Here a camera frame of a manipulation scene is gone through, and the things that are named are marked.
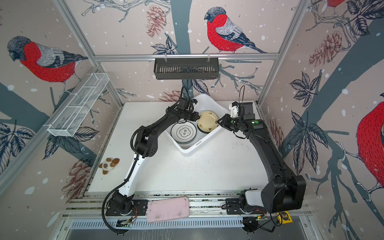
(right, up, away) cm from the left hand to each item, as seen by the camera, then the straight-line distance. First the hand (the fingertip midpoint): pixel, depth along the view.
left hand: (200, 116), depth 102 cm
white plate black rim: (-11, -11, -1) cm, 16 cm away
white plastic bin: (+4, +10, +8) cm, 14 cm away
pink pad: (-16, -46, -30) cm, 57 cm away
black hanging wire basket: (-11, +34, +5) cm, 36 cm away
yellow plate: (+5, -5, +2) cm, 7 cm away
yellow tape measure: (+39, -47, -33) cm, 70 cm away
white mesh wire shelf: (-66, +7, -24) cm, 70 cm away
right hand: (+9, -3, -23) cm, 25 cm away
